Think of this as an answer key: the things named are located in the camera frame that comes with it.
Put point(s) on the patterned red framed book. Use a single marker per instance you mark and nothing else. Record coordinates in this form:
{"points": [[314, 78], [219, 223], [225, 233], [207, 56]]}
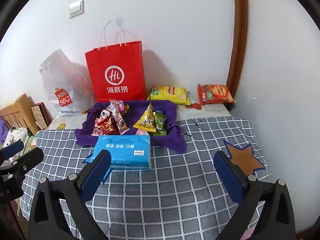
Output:
{"points": [[41, 115]]}

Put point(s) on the small blue candy packet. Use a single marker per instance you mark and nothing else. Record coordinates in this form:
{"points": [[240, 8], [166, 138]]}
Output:
{"points": [[159, 111]]}

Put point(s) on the light pink nougat packet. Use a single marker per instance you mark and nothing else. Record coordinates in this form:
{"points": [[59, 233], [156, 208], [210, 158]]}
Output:
{"points": [[141, 132]]}

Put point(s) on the grey checkered tablecloth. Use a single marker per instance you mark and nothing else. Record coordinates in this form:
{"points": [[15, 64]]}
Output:
{"points": [[181, 196]]}

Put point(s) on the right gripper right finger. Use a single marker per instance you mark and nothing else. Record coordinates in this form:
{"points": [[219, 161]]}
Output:
{"points": [[276, 220]]}

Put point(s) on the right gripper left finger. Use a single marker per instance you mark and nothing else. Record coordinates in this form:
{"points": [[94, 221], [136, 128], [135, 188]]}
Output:
{"points": [[47, 220]]}

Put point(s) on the green snack packet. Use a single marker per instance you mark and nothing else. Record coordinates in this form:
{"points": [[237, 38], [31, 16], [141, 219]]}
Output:
{"points": [[159, 119]]}

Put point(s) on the brown door frame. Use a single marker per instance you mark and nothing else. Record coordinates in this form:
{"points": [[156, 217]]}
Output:
{"points": [[239, 45]]}

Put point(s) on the red Haidilao paper bag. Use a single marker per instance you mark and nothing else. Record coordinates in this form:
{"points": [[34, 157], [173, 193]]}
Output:
{"points": [[117, 71]]}

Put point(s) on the purple towel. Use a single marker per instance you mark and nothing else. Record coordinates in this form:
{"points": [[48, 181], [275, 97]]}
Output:
{"points": [[172, 140]]}

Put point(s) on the orange chips bag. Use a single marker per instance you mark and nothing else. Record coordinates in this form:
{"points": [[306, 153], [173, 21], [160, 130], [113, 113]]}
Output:
{"points": [[214, 94]]}

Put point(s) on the wooden side furniture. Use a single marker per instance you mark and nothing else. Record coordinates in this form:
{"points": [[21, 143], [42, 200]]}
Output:
{"points": [[19, 114]]}

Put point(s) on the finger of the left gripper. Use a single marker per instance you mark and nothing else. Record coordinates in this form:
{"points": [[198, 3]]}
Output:
{"points": [[27, 162], [11, 150]]}

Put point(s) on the pink triangular snack packet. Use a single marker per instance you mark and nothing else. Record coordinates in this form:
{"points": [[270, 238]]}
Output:
{"points": [[120, 106]]}

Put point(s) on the panda print snack packet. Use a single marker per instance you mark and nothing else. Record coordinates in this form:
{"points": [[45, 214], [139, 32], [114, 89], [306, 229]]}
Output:
{"points": [[97, 129]]}

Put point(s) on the white wall switch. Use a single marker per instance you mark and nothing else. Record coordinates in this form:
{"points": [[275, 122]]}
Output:
{"points": [[76, 8]]}

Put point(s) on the white Miniso plastic bag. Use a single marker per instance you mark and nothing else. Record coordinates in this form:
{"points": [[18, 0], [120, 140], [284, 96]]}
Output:
{"points": [[66, 84]]}

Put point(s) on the blue tissue pack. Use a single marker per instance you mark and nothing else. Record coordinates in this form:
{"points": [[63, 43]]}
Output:
{"points": [[127, 151]]}

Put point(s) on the yellow chips bag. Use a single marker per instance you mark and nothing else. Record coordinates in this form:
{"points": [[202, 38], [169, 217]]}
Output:
{"points": [[177, 95]]}

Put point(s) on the pink strawberry snack packet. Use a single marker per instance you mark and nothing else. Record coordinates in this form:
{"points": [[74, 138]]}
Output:
{"points": [[121, 125]]}

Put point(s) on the red candy packet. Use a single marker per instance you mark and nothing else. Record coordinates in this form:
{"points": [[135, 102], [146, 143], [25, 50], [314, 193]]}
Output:
{"points": [[107, 127]]}

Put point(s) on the yellow triangular snack packet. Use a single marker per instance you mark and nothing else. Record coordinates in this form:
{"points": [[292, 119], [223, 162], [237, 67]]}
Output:
{"points": [[146, 122]]}

